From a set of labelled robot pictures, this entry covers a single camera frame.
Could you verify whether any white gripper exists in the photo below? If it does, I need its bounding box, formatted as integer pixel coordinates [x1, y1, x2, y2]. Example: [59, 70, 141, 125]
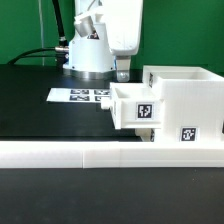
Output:
[95, 0, 143, 82]

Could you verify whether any white drawer tray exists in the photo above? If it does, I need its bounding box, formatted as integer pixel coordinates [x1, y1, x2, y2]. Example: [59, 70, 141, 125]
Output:
[101, 83, 163, 129]
[135, 128, 160, 142]

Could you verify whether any white drawer tray front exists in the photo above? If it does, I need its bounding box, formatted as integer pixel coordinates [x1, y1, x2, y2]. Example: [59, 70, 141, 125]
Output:
[135, 128, 160, 142]

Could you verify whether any white drawer cabinet box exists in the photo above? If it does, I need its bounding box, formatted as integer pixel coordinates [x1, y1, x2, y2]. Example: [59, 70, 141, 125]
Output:
[142, 66, 224, 143]

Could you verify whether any white tag sheet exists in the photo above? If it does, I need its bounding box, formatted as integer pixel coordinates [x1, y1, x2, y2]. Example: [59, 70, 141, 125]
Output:
[47, 88, 110, 103]

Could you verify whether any white L-shaped border fence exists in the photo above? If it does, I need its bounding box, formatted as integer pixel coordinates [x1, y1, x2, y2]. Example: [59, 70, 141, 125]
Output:
[0, 141, 224, 168]

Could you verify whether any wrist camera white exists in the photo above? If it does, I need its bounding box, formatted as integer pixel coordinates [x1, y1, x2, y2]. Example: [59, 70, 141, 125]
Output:
[74, 13, 96, 37]

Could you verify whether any black cable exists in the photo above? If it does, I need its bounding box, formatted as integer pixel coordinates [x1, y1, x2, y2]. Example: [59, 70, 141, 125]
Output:
[7, 0, 70, 66]

